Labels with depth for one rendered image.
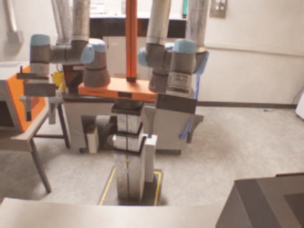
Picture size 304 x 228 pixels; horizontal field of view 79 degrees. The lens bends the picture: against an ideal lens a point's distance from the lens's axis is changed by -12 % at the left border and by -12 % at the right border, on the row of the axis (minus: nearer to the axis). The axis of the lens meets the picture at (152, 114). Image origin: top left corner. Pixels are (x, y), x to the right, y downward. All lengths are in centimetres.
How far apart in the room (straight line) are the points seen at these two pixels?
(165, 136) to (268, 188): 166
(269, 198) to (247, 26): 288
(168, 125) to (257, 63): 195
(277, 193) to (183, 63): 45
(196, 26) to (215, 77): 243
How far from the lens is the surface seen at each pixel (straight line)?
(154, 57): 78
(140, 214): 82
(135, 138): 120
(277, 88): 387
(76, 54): 87
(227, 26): 315
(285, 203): 59
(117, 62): 187
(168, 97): 66
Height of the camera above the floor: 160
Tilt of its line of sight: 31 degrees down
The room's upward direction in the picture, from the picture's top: 3 degrees clockwise
